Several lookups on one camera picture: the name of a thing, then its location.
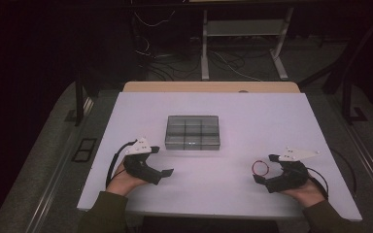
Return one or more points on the wooden table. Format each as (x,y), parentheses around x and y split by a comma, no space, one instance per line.
(207,86)

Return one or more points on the black metal stand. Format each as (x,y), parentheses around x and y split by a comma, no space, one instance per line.
(79,97)
(347,97)

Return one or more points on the person's right hand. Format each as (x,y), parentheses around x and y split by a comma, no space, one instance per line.
(307,194)

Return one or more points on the white board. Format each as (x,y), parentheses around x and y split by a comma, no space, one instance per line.
(213,187)

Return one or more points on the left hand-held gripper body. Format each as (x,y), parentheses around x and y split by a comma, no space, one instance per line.
(141,168)

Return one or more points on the clear plastic compartment box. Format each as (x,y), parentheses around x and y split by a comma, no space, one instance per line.
(192,132)

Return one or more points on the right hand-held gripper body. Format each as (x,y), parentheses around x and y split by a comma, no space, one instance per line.
(293,176)

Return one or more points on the aluminium floor rail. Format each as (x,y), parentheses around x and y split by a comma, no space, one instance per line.
(372,161)
(56,181)

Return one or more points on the black floor socket frame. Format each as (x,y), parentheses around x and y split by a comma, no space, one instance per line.
(84,149)

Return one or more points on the white metal desk frame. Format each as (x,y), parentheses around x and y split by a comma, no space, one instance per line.
(244,27)

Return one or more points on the person's left hand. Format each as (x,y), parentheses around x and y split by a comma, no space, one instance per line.
(121,183)

